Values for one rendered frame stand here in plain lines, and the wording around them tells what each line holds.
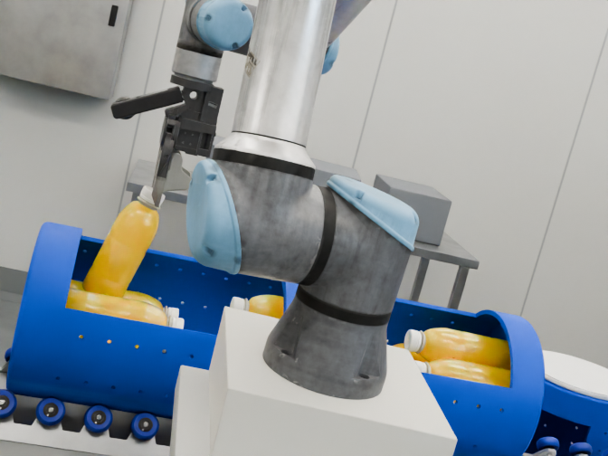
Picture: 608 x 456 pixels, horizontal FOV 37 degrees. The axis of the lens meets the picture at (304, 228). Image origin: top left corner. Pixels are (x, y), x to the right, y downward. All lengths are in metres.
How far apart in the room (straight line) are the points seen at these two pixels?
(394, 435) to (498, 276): 4.21
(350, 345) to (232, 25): 0.53
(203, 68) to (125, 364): 0.48
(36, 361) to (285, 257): 0.58
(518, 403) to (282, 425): 0.68
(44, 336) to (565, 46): 4.09
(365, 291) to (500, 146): 4.08
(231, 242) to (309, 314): 0.15
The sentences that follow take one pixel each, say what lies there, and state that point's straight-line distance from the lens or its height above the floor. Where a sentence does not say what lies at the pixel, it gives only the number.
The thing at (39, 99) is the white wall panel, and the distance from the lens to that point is 4.88.
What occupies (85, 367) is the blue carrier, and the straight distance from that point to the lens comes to 1.46.
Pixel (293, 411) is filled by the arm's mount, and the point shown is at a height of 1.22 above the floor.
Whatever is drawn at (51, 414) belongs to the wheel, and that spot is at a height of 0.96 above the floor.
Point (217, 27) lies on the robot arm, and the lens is 1.35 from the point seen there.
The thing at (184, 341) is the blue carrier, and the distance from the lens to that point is 1.44.
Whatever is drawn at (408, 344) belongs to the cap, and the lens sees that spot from 1.66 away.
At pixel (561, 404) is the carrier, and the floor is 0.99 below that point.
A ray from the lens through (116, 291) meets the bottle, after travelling 1.54.
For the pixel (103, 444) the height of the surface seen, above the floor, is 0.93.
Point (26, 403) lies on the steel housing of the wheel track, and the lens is 1.63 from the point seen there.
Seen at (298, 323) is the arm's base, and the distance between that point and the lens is 1.07.
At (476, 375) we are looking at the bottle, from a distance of 1.64.
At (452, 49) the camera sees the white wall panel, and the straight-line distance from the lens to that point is 4.97.
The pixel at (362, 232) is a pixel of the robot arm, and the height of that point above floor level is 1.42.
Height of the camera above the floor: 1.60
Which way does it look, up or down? 10 degrees down
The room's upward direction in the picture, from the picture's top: 14 degrees clockwise
